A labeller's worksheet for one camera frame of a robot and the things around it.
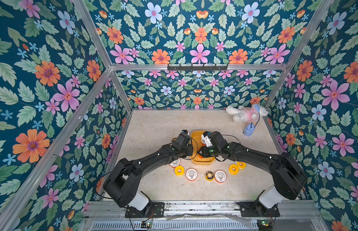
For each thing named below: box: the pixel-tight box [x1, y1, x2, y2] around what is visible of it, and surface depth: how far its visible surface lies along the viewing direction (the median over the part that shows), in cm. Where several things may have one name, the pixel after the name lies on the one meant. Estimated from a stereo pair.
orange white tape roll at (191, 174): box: [185, 167, 198, 182], surface depth 86 cm
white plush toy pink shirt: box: [225, 104, 269, 123], surface depth 109 cm
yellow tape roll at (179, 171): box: [174, 165, 185, 177], surface depth 88 cm
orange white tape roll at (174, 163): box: [169, 158, 181, 169], surface depth 90 cm
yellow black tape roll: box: [204, 170, 215, 182], surface depth 86 cm
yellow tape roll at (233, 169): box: [228, 164, 240, 176], surface depth 88 cm
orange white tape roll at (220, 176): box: [214, 169, 228, 184], surface depth 85 cm
